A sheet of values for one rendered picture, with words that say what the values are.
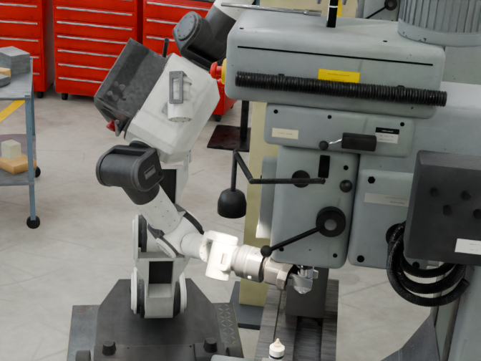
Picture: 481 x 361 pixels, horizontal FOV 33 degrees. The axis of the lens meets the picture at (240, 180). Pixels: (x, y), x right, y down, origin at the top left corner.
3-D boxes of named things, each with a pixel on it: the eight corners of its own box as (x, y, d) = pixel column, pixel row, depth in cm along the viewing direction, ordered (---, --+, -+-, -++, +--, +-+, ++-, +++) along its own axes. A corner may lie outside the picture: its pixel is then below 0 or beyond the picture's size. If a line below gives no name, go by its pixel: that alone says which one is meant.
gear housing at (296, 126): (261, 145, 185) (265, 104, 181) (272, 112, 207) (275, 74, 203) (410, 161, 182) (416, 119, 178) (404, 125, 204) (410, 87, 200)
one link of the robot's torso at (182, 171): (135, 242, 284) (137, 112, 269) (185, 242, 287) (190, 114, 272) (135, 260, 270) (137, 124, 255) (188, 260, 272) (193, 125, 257)
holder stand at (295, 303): (284, 314, 251) (289, 258, 243) (287, 278, 272) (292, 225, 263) (323, 319, 251) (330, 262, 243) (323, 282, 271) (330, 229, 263)
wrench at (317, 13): (220, 7, 196) (220, 3, 195) (222, 3, 199) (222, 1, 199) (320, 16, 193) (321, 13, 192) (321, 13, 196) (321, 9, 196)
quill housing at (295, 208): (267, 266, 199) (277, 144, 186) (275, 228, 218) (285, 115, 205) (345, 275, 197) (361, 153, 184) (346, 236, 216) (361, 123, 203)
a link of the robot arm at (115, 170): (118, 202, 231) (94, 172, 221) (132, 177, 235) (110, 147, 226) (150, 206, 224) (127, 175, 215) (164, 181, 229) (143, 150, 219)
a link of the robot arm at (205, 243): (221, 234, 214) (200, 227, 226) (213, 267, 214) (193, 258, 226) (243, 238, 217) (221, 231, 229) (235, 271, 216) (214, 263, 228)
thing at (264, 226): (255, 238, 206) (262, 161, 197) (258, 230, 210) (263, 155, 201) (271, 239, 206) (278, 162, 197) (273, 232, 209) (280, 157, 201)
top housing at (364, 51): (222, 101, 181) (225, 29, 174) (237, 69, 205) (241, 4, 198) (436, 122, 176) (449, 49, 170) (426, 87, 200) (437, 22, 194)
